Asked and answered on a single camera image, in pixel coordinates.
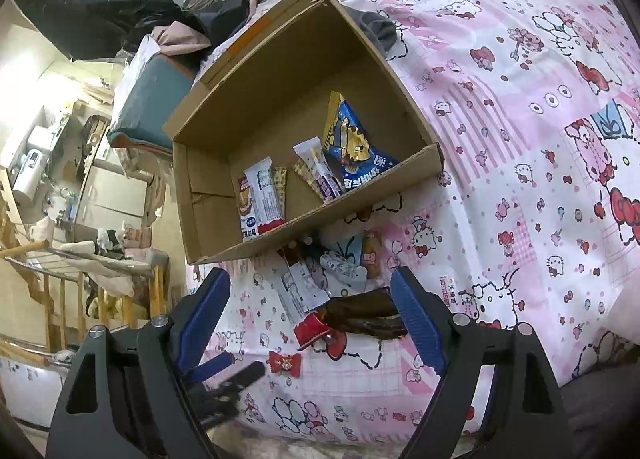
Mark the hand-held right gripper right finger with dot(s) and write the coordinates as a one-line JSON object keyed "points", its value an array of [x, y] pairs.
{"points": [[420, 324]]}

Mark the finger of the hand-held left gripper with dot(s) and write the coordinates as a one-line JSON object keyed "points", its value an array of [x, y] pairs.
{"points": [[245, 375], [212, 367]]}

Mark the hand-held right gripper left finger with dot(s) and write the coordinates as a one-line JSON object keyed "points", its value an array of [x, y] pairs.
{"points": [[202, 321]]}

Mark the dark brown snack packet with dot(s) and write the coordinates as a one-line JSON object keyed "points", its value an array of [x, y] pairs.
{"points": [[360, 314]]}

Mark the white snack packet brown picture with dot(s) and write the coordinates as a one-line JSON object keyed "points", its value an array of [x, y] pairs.
{"points": [[247, 211]]}

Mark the white red snack bar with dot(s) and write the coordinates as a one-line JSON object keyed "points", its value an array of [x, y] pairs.
{"points": [[267, 189], [300, 294]]}

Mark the yellow patterned snack packet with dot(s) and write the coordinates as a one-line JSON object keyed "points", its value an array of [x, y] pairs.
{"points": [[280, 189]]}

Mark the yellow checkered snack bar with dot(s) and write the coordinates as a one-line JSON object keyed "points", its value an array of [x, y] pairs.
{"points": [[317, 171]]}

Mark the blue snack packet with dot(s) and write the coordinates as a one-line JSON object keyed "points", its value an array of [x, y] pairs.
{"points": [[352, 144]]}

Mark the cardboard box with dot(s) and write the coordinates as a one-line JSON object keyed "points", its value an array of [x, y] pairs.
{"points": [[300, 104]]}

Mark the small red candy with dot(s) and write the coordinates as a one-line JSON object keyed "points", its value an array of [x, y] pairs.
{"points": [[285, 364]]}

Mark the orange brown snack packet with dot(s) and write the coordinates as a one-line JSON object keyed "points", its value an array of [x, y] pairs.
{"points": [[372, 254]]}

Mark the small white snack pouch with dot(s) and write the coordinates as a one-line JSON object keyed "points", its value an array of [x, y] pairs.
{"points": [[342, 266]]}

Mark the white kitchen cabinet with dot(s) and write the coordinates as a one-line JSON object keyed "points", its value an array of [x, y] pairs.
{"points": [[112, 199]]}

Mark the wooden drying rack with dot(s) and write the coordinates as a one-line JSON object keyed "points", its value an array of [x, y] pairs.
{"points": [[60, 259]]}

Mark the pink cartoon printed bedsheet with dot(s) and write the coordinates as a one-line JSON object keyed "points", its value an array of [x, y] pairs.
{"points": [[500, 139]]}

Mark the dark grey cloth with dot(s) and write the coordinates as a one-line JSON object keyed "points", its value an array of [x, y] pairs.
{"points": [[605, 414]]}

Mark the white water heater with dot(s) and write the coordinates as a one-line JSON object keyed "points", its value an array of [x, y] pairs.
{"points": [[27, 169]]}

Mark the pink cloth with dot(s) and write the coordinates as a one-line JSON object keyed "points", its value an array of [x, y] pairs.
{"points": [[180, 41]]}

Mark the dark grey sock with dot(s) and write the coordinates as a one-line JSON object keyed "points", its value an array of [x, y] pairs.
{"points": [[380, 31]]}

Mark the black clothing pile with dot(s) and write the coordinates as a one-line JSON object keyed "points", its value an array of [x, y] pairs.
{"points": [[220, 19]]}

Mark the black plastic bag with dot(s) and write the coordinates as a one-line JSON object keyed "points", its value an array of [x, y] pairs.
{"points": [[100, 9]]}

